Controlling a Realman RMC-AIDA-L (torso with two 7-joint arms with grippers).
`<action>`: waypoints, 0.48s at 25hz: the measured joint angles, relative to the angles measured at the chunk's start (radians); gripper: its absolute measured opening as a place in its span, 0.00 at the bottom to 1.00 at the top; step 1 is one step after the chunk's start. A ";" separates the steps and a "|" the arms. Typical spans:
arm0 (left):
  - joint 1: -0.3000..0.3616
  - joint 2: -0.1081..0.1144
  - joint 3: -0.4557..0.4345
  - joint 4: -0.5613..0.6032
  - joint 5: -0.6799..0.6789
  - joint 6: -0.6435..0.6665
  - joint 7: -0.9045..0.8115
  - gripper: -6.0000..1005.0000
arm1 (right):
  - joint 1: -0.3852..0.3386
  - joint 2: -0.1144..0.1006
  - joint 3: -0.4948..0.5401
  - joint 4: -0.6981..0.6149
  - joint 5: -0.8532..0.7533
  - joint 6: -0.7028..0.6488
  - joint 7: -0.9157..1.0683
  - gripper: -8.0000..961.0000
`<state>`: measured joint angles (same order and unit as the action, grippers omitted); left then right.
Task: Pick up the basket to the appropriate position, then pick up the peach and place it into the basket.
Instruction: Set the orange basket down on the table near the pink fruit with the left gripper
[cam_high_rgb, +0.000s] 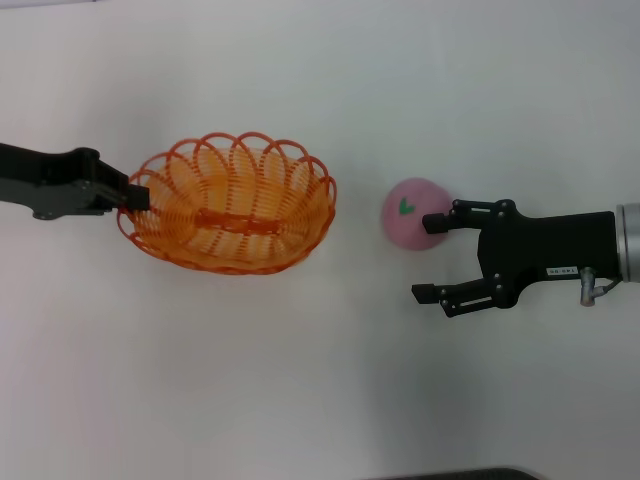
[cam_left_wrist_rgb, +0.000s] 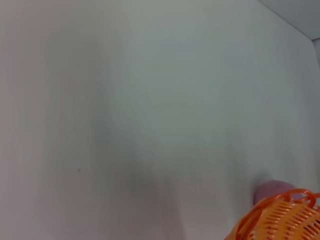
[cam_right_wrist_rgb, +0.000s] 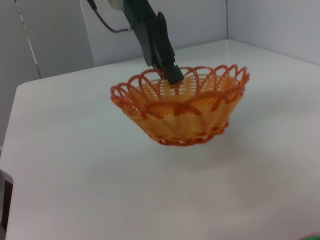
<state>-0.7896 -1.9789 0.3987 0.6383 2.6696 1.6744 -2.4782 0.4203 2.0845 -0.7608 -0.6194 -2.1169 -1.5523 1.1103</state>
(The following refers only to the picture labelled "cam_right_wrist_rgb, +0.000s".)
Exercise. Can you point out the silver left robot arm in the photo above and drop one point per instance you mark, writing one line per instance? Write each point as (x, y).
(116, 3)

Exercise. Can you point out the orange woven plastic basket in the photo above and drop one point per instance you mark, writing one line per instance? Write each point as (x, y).
(180, 125)

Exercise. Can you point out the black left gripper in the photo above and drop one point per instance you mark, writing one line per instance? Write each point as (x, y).
(142, 27)

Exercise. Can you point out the pink peach with green leaf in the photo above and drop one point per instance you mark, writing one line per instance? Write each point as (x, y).
(312, 237)

